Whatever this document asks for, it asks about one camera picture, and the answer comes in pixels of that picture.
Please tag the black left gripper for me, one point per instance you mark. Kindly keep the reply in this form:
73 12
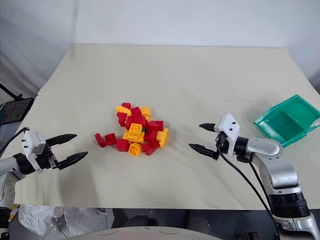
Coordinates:
46 160

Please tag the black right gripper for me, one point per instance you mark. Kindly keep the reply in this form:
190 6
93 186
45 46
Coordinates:
222 143

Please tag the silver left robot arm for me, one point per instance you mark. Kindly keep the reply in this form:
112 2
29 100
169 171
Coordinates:
10 166

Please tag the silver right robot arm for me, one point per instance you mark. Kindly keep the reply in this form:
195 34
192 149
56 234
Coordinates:
277 162

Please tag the green plastic bin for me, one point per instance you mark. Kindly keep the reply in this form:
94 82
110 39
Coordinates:
287 120

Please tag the black monitor at left edge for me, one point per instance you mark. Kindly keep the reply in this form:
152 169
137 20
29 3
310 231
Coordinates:
15 110

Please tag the yellow long toy brick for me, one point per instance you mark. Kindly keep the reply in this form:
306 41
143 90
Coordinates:
133 136

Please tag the yellow square toy brick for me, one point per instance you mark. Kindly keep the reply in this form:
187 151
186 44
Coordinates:
135 128

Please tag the red plastic toy brick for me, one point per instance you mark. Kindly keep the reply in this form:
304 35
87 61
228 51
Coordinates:
137 120

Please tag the clear plastic bag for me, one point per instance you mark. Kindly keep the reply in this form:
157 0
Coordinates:
40 217

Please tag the black tripod rod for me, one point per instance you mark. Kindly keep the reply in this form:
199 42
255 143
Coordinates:
10 92

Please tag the yellow tape strip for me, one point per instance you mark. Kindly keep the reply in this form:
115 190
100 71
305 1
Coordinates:
13 212

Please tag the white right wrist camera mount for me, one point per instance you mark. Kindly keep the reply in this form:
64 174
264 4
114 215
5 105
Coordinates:
228 127

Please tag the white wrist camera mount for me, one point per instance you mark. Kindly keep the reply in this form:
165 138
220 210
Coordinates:
31 142
228 127

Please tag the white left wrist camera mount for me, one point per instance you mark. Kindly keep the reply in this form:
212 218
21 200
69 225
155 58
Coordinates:
31 142

